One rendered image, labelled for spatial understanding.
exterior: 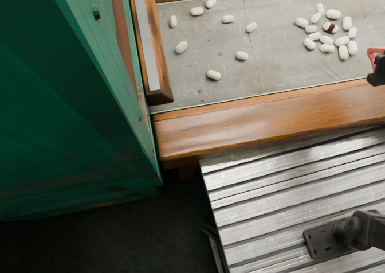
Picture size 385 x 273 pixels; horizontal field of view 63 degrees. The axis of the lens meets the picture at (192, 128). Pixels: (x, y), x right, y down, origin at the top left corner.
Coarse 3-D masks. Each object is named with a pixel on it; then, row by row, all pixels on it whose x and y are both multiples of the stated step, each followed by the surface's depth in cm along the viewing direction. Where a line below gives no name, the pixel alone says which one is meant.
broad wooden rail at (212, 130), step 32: (288, 96) 76; (320, 96) 76; (352, 96) 76; (384, 96) 77; (160, 128) 72; (192, 128) 72; (224, 128) 73; (256, 128) 73; (288, 128) 73; (320, 128) 74; (352, 128) 81; (160, 160) 71; (192, 160) 80
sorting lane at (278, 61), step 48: (192, 0) 84; (240, 0) 85; (288, 0) 85; (336, 0) 86; (384, 0) 87; (192, 48) 80; (240, 48) 81; (288, 48) 82; (336, 48) 82; (192, 96) 77; (240, 96) 78
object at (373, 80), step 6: (378, 54) 60; (378, 60) 60; (384, 60) 60; (378, 66) 60; (384, 66) 61; (378, 72) 61; (384, 72) 62; (372, 78) 62; (378, 78) 62; (384, 78) 62; (372, 84) 63; (378, 84) 63; (384, 84) 63
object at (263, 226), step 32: (384, 128) 85; (224, 160) 80; (256, 160) 82; (288, 160) 81; (320, 160) 83; (352, 160) 82; (384, 160) 84; (224, 192) 78; (256, 192) 79; (288, 192) 79; (320, 192) 79; (352, 192) 80; (384, 192) 80; (224, 224) 76; (256, 224) 77; (288, 224) 77; (320, 224) 77; (224, 256) 75; (256, 256) 75; (288, 256) 75; (352, 256) 76; (384, 256) 76
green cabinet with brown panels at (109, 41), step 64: (0, 0) 10; (64, 0) 11; (128, 0) 69; (0, 64) 14; (64, 64) 14; (128, 64) 53; (0, 128) 22; (64, 128) 24; (128, 128) 27; (0, 192) 53
